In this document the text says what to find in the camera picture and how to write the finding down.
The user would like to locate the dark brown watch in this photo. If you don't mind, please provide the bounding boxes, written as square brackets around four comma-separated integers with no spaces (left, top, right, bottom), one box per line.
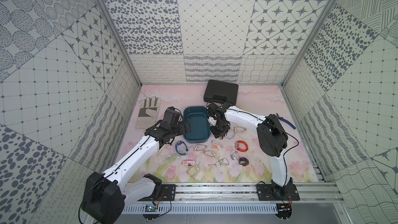
[238,157,249,167]

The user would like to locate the teal storage box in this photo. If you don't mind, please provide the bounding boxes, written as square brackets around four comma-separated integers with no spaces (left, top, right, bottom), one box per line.
[183,106,211,144]

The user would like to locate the orange white digital watch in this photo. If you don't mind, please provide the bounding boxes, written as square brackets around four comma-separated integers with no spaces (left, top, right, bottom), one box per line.
[211,140,223,150]

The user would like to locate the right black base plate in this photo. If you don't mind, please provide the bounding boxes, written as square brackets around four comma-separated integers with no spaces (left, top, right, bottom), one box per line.
[256,183,300,202]

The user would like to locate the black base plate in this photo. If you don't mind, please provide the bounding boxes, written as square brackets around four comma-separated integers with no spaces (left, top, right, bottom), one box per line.
[149,184,176,202]
[256,183,300,202]

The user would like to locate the silver white watch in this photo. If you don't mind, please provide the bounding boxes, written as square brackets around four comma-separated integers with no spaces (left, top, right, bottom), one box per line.
[224,130,235,140]

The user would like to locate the red watch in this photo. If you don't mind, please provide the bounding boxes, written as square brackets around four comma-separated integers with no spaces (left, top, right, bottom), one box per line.
[235,141,248,152]

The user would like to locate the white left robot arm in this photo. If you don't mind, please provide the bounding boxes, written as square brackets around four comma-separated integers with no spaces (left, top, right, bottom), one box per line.
[78,120,191,224]

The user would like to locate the pink white watch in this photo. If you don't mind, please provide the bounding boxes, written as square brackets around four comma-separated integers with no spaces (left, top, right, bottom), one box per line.
[181,160,196,167]

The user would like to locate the blue watch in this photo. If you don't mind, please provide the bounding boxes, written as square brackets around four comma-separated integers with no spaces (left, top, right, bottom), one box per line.
[175,141,189,156]

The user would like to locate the white slotted cable duct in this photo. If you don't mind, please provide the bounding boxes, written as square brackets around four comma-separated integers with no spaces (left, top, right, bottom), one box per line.
[122,203,278,215]

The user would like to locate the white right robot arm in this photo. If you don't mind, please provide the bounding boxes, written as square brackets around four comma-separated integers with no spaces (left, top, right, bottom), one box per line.
[206,103,293,193]

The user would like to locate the silver rhinestone watch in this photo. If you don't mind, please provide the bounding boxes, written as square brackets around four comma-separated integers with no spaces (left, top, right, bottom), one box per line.
[208,158,230,168]

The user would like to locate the black plastic tool case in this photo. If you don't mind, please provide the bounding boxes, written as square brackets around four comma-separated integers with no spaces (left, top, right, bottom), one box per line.
[203,79,239,105]

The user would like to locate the beige triangular watch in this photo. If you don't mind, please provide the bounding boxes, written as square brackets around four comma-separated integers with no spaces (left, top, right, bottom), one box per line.
[233,126,247,133]

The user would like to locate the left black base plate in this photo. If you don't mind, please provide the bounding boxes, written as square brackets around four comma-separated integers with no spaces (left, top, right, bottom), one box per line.
[149,184,176,202]

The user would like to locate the aluminium rail frame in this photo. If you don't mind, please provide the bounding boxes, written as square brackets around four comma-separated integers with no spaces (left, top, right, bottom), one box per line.
[124,164,346,204]

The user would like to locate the blue handled pliers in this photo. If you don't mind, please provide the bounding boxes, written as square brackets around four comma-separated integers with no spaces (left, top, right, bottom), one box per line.
[278,117,296,130]

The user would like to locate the grey white work glove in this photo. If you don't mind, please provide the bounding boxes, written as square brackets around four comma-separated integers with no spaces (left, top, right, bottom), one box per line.
[136,96,161,129]

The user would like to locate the beige watch lower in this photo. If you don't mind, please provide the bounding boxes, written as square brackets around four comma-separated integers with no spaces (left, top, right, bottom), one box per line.
[202,150,216,158]

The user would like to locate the beige watch upper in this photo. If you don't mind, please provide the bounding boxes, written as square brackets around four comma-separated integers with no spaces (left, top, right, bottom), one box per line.
[194,144,207,152]

